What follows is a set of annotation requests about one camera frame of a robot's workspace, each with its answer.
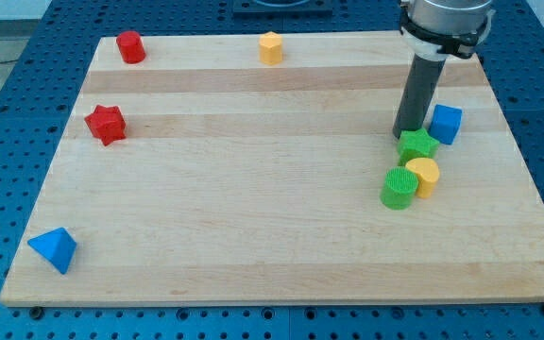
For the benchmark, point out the blue triangle block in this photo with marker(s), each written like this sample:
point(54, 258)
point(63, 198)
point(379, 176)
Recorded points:
point(57, 246)

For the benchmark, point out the wooden board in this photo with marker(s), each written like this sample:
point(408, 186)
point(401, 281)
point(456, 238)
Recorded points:
point(240, 183)

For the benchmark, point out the blue cube block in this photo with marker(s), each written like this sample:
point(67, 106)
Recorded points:
point(445, 123)

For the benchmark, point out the red cylinder block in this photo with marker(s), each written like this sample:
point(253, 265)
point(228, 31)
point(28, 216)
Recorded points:
point(131, 47)

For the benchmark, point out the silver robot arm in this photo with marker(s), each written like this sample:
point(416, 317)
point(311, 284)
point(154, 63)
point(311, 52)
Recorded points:
point(436, 30)

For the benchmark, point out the red star block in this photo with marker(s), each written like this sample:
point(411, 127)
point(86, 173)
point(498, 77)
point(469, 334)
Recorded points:
point(106, 124)

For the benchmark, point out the green cylinder block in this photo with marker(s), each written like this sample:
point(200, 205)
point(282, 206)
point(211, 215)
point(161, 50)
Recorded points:
point(399, 188)

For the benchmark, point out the green star block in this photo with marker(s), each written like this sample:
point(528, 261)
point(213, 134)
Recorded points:
point(414, 144)

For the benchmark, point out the yellow hexagon block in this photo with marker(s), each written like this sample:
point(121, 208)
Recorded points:
point(270, 48)

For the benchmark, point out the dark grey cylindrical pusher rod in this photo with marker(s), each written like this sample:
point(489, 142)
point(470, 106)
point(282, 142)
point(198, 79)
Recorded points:
point(417, 94)

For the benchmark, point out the yellow heart block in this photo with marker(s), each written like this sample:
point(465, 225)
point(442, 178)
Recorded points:
point(427, 172)

